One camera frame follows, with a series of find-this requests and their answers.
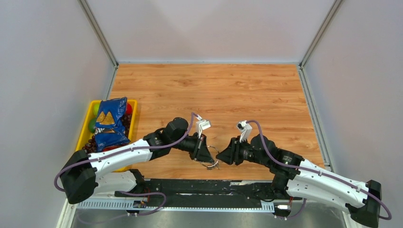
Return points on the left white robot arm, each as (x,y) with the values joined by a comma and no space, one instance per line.
(86,174)

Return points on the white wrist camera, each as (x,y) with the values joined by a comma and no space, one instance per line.
(245,129)
(202,125)

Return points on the silver wire keyring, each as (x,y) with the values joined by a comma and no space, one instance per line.
(214,161)

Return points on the red apple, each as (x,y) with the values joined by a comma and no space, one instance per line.
(129,109)

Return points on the purple grape bunch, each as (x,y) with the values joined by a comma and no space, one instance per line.
(91,145)

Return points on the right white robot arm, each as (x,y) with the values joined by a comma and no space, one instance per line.
(297,177)

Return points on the lime green fruit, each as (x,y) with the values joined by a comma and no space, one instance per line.
(95,109)

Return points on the blue chips bag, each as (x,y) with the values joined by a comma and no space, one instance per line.
(111,112)

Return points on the yellow plastic tray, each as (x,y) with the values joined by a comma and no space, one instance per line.
(85,134)

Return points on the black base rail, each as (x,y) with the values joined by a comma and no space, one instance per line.
(233,194)

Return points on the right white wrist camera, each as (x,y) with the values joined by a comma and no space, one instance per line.
(245,129)

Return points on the green apple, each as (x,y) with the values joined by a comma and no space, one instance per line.
(92,125)

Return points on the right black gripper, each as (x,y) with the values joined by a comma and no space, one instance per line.
(231,154)

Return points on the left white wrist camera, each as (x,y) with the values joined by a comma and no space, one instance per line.
(202,125)

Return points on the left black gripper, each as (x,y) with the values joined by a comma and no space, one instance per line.
(201,152)

